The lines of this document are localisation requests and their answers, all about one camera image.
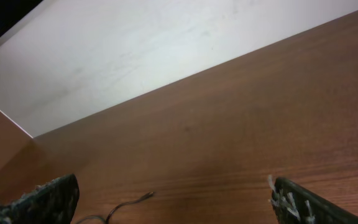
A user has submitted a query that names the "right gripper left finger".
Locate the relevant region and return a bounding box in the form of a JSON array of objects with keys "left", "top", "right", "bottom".
[{"left": 0, "top": 174, "right": 80, "bottom": 224}]

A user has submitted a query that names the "black usb cable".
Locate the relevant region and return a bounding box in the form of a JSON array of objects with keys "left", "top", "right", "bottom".
[{"left": 75, "top": 191, "right": 155, "bottom": 224}]

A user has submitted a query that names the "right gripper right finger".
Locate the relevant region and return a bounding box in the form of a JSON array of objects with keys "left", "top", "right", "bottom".
[{"left": 268, "top": 175, "right": 358, "bottom": 224}]

